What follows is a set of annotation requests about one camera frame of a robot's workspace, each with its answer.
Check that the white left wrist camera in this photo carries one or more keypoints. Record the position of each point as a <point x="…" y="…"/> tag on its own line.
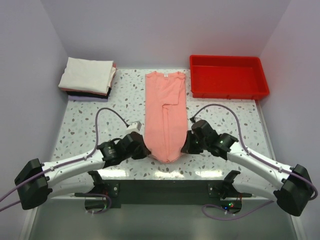
<point x="134" y="127"/>

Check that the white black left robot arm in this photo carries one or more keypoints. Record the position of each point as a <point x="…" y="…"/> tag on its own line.
<point x="36" y="181"/>

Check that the white folded t shirt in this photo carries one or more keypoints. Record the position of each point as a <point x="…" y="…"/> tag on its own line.
<point x="86" y="75"/>

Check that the lavender folded t shirt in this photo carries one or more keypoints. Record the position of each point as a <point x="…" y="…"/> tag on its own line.
<point x="87" y="98"/>

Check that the black folded t shirt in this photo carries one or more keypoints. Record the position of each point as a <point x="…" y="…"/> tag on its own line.
<point x="89" y="94"/>

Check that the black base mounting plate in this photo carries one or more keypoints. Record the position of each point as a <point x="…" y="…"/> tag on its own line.
<point x="158" y="192"/>

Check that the salmon pink t shirt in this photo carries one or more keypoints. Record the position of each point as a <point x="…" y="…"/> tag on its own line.
<point x="166" y="121"/>

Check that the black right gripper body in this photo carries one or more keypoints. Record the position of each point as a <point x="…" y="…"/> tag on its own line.
<point x="194" y="145"/>

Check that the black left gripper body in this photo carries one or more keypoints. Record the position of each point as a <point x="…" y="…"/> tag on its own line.
<point x="139" y="153"/>

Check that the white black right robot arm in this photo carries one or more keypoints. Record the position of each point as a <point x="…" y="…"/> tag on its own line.
<point x="290" y="187"/>

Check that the red plastic tray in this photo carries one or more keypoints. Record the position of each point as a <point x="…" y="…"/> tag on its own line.
<point x="227" y="77"/>

